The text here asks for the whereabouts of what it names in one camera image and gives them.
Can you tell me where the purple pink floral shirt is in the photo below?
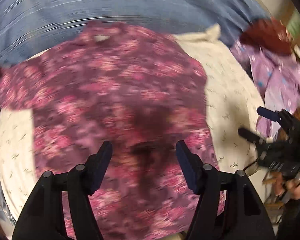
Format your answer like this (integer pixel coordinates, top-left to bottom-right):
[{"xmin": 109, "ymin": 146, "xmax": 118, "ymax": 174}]
[{"xmin": 0, "ymin": 21, "xmax": 217, "ymax": 239}]

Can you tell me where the cream leaf-print duvet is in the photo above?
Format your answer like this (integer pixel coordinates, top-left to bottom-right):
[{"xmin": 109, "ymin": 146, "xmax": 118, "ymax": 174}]
[{"xmin": 0, "ymin": 25, "xmax": 263, "ymax": 218}]

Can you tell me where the blue plaid quilt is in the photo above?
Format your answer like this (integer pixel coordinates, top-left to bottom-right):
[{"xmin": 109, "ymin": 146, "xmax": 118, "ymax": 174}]
[{"xmin": 0, "ymin": 0, "xmax": 269, "ymax": 67}]

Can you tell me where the person's right hand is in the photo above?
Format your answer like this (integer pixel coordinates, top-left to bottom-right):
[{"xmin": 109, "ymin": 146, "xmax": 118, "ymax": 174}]
[{"xmin": 273, "ymin": 172, "xmax": 300, "ymax": 200}]

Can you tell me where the dark red cloth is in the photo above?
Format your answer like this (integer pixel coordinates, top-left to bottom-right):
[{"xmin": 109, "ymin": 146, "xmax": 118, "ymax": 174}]
[{"xmin": 239, "ymin": 18, "xmax": 293, "ymax": 55}]

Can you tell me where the lilac floral garment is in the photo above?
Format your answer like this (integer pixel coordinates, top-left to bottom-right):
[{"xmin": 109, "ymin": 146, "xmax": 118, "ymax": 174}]
[{"xmin": 231, "ymin": 39, "xmax": 300, "ymax": 138}]

